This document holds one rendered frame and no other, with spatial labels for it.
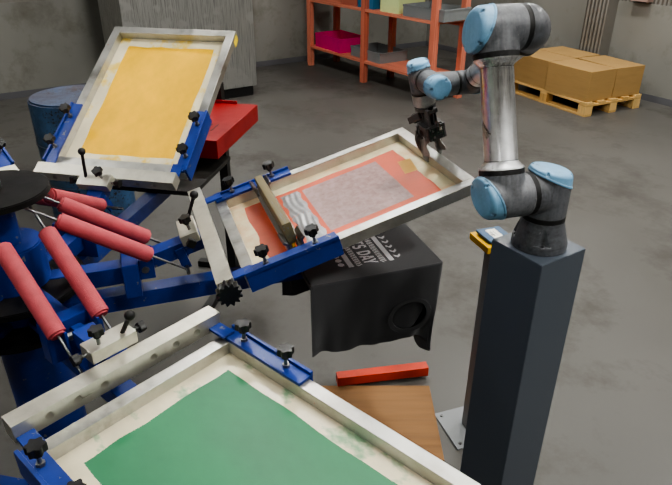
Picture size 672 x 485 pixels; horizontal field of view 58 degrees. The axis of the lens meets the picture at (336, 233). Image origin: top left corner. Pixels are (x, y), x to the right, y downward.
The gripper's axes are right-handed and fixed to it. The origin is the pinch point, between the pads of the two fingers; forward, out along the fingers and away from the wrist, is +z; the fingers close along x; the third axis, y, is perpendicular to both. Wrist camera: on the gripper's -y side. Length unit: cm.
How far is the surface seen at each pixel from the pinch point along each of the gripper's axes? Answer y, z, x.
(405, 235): -0.3, 27.7, -16.3
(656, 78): -388, 230, 461
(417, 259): 17.5, 26.7, -19.7
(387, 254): 10.9, 24.4, -27.9
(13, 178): -7, -42, -128
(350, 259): 10.0, 20.8, -41.1
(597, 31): -460, 176, 437
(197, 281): 3, 10, -92
